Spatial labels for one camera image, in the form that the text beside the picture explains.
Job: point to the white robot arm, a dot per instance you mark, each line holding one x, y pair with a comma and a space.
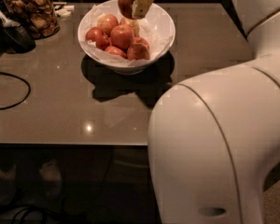
213, 138

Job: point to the yellowish apple at back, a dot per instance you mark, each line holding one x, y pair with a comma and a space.
134, 24

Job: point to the small red apple behind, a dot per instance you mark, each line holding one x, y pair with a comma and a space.
141, 40

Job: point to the small red apple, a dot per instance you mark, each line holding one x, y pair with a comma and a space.
141, 40
102, 42

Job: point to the large red apple centre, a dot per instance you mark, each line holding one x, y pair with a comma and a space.
122, 36

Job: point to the white ceramic bowl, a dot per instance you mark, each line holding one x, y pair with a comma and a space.
127, 66

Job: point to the small red apple left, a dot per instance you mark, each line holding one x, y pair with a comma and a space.
102, 42

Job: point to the white items on table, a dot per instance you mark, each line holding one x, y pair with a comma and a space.
64, 11

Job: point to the glass jar of dried chips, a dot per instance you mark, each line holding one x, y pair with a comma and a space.
38, 16

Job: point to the black round appliance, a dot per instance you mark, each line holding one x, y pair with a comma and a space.
18, 39

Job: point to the right white shoe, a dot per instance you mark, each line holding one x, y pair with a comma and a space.
52, 179

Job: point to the white shoe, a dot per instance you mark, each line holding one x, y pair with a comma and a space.
7, 185
52, 179

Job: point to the left white shoe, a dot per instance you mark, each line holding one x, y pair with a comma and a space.
7, 185

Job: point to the white spoon handle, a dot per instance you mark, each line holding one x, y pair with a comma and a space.
8, 22

